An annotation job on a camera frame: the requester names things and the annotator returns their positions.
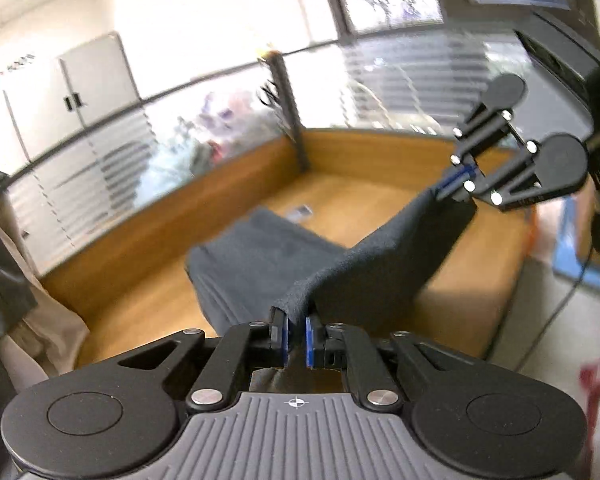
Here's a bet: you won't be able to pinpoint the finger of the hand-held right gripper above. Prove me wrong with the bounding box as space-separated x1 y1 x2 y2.
442 140 544 212
437 105 515 191

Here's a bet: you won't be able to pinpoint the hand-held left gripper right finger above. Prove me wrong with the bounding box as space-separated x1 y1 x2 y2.
304 311 483 415

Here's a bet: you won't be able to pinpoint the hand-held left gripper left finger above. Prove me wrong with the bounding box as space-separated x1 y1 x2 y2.
116 306 291 413

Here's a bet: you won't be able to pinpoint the dark grey pants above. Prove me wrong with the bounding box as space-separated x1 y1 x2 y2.
184 185 479 396

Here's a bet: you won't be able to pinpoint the blue box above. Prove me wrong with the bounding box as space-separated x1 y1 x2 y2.
552 194 600 292

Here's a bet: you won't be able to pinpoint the curved striped-glass desk partition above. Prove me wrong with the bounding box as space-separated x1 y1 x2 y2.
272 25 588 201

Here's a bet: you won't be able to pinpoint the pale clear plastic bag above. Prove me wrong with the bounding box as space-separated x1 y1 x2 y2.
152 110 215 181

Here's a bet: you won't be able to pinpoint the white purple-print plastic bag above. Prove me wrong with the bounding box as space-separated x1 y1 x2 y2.
200 91 261 141

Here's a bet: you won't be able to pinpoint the beige hanging garment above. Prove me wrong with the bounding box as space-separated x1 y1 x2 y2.
0 180 92 396

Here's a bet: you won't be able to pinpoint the dark grey hanging garment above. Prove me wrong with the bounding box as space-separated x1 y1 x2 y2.
0 200 40 341

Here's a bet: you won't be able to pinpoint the grey desk cable grommet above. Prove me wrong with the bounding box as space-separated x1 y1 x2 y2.
286 203 315 224

